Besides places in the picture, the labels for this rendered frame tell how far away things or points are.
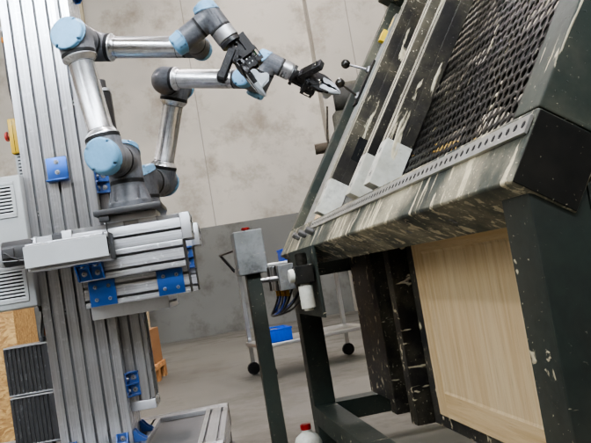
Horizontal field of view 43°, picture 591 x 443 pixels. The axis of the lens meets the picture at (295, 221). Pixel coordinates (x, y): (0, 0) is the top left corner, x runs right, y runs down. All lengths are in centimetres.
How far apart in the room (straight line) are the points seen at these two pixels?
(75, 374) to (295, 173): 895
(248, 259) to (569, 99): 210
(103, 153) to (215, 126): 917
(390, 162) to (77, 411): 151
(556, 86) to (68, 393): 213
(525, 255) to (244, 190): 1043
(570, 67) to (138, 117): 1078
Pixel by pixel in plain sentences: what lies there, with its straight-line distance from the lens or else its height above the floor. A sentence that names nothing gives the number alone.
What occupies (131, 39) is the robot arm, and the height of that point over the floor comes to 161.
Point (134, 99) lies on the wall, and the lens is 1182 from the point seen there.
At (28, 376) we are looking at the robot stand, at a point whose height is 52.
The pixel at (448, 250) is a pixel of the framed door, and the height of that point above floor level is 72.
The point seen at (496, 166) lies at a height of 84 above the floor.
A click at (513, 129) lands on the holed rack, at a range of 115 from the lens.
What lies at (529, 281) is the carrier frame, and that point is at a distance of 114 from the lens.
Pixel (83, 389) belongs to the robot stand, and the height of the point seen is 44.
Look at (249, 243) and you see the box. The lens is 307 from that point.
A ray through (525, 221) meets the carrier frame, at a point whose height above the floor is 75.
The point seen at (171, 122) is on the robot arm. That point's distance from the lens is 325.
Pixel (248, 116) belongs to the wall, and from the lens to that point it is 1166.
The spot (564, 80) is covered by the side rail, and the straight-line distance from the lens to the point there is 115.
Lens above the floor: 73
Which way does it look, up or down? 4 degrees up
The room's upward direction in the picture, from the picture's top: 9 degrees counter-clockwise
